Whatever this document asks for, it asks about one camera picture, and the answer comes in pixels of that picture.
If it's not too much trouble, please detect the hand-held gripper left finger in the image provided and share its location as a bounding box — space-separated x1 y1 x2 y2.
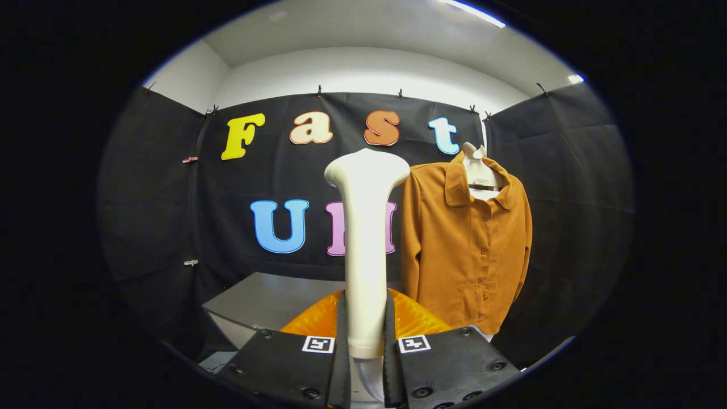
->
215 289 353 409

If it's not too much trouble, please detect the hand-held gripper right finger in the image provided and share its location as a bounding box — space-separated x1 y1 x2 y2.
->
382 289 522 409

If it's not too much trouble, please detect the white garment steamer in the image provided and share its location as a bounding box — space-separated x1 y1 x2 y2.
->
324 149 411 401

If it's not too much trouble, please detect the orange button shirt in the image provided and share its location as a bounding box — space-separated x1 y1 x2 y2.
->
400 151 533 336

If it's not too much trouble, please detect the white clothes hanger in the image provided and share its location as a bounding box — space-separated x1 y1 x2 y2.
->
461 142 505 201

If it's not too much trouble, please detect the grey cabinet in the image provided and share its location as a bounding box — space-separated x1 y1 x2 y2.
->
202 272 405 364

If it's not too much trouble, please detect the long ceiling light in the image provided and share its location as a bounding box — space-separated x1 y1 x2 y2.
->
437 0 506 29

